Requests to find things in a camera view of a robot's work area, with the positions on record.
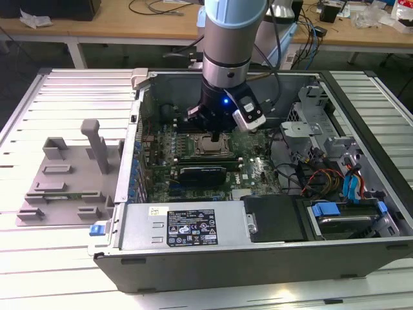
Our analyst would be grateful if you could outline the grey parts rack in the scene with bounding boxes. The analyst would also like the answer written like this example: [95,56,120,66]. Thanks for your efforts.
[15,119,125,227]

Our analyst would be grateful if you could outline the small black box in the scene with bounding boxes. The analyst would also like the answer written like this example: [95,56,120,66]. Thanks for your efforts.
[319,5,339,23]

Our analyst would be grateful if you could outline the blue flat wires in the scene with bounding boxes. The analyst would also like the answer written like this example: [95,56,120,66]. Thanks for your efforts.
[342,170,362,204]

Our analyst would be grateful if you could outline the crumpled white paper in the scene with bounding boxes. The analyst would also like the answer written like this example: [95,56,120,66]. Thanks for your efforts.
[19,8,54,28]

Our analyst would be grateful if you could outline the silver drive cage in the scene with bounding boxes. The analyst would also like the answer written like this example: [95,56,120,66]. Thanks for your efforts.
[279,121,325,162]

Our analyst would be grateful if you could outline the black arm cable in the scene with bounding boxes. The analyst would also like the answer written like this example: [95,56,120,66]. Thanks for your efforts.
[253,5,282,109]

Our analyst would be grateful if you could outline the CPU socket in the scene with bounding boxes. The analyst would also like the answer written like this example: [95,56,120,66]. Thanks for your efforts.
[189,132,232,157]

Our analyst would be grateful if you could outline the silver power supply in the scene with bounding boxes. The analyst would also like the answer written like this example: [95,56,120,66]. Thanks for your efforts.
[117,202,251,251]

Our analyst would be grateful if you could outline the green RAM stick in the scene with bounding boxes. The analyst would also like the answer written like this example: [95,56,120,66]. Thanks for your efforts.
[27,192,99,198]

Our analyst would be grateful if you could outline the white red bag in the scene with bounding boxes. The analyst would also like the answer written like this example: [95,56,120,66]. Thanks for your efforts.
[392,0,413,33]

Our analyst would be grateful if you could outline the black plastic shroud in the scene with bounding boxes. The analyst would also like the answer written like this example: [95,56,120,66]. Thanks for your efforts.
[241,195,306,243]

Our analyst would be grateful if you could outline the green motherboard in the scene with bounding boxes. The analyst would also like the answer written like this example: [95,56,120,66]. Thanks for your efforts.
[138,119,281,203]

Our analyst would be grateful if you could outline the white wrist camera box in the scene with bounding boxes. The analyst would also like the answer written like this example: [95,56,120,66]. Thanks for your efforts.
[232,90,267,132]

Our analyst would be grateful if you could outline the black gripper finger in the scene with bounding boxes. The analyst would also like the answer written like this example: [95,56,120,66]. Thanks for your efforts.
[186,106,217,143]
[216,124,239,143]

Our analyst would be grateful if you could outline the open black PC case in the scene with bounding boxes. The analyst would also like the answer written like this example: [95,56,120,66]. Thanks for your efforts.
[87,67,413,295]

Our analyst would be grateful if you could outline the black graphics card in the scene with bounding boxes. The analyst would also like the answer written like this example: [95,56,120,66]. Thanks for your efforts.
[178,165,227,187]

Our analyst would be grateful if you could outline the hard disk in blue carrier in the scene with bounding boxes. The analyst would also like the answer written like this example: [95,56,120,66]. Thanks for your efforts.
[306,200,388,242]

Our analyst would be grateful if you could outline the red yellow wire bundle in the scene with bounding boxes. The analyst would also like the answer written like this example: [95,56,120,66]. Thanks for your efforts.
[299,167,345,198]

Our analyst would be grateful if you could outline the wooden desk white legs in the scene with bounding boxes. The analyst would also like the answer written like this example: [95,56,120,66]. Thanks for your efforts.
[0,0,413,68]

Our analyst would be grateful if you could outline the silver CPU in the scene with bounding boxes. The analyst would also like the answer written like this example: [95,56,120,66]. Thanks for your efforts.
[198,138,224,154]

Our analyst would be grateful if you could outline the silver latch bracket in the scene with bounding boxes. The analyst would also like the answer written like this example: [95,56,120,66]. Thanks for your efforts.
[245,212,259,235]

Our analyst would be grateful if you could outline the large black box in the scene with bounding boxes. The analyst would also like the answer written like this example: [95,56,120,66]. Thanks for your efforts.
[0,0,103,22]

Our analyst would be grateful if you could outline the black printed label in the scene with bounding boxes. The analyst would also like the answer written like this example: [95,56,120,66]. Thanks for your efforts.
[166,208,219,248]

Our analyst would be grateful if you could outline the clear plastic bags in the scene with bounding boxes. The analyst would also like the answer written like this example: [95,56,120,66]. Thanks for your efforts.
[353,5,393,28]

